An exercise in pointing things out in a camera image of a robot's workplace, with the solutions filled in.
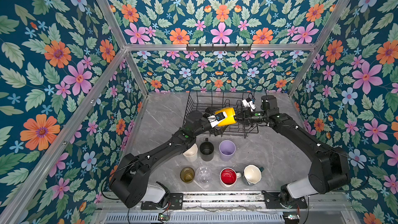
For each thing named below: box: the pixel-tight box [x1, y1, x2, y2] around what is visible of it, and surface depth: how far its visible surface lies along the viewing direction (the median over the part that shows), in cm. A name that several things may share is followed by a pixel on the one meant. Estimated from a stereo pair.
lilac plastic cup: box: [218, 139, 237, 162], surface depth 82 cm
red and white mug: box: [219, 167, 242, 188], surface depth 77 cm
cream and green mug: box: [242, 163, 265, 186], surface depth 76 cm
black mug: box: [199, 137, 215, 162], surface depth 88 cm
